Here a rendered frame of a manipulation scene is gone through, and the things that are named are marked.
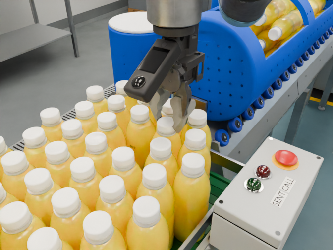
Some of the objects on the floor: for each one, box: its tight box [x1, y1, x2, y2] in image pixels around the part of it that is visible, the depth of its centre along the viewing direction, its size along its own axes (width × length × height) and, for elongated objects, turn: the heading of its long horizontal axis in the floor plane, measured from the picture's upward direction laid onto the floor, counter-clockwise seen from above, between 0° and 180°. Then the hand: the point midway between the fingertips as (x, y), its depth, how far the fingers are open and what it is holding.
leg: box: [284, 88, 310, 145], centre depth 185 cm, size 6×6×63 cm
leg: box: [318, 65, 333, 111], centre depth 248 cm, size 6×6×63 cm
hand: (166, 124), depth 61 cm, fingers closed on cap, 4 cm apart
